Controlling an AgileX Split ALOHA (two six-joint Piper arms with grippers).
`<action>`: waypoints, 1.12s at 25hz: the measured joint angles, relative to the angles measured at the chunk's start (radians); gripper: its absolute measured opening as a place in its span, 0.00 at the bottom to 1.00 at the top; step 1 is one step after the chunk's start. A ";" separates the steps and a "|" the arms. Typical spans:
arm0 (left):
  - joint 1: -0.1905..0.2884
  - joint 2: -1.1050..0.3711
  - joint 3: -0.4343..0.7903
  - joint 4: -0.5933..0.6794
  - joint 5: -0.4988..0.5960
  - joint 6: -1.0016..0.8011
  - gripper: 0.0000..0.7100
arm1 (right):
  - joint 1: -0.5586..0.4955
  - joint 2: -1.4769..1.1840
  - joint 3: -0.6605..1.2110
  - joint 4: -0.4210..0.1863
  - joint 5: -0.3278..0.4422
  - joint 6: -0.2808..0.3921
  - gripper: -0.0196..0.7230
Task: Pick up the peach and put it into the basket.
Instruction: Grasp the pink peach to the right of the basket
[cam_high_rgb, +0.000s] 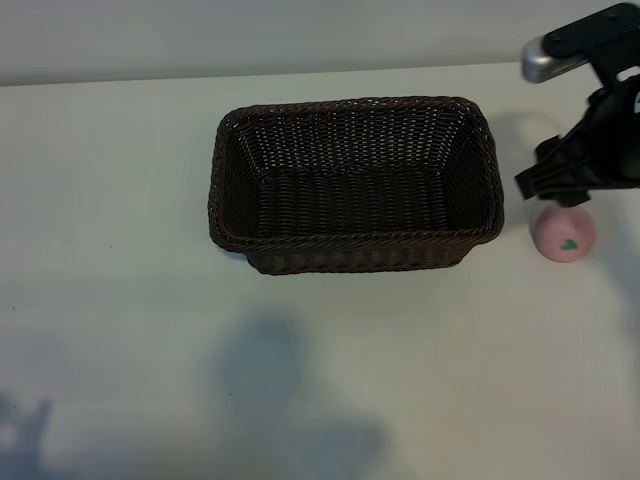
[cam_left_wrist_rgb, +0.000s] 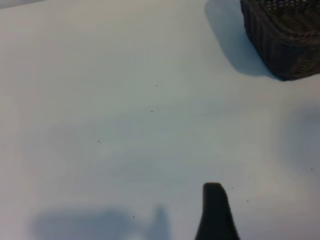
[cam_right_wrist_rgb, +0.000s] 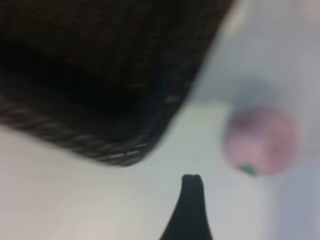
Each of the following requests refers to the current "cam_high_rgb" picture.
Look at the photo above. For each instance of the dark brown wicker basket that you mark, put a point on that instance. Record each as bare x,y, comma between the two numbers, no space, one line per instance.
350,200

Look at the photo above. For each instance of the pink peach with green leaf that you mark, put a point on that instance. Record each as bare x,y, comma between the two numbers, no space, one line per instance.
560,232

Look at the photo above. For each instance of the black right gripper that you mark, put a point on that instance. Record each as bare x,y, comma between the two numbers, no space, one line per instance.
600,150

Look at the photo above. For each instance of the black right camera bracket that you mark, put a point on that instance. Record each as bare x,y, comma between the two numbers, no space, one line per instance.
590,30

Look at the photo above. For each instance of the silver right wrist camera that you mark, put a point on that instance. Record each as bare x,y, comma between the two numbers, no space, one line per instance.
537,62

